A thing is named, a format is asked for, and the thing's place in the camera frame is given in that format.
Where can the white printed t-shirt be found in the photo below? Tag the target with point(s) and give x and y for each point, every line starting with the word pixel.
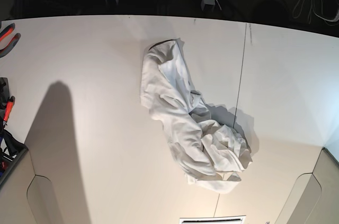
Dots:
pixel 211 153

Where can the white vent grille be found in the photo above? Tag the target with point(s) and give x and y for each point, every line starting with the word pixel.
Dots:
pixel 214 220

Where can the orange handled tool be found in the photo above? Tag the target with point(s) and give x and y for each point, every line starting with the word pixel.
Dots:
pixel 8 109

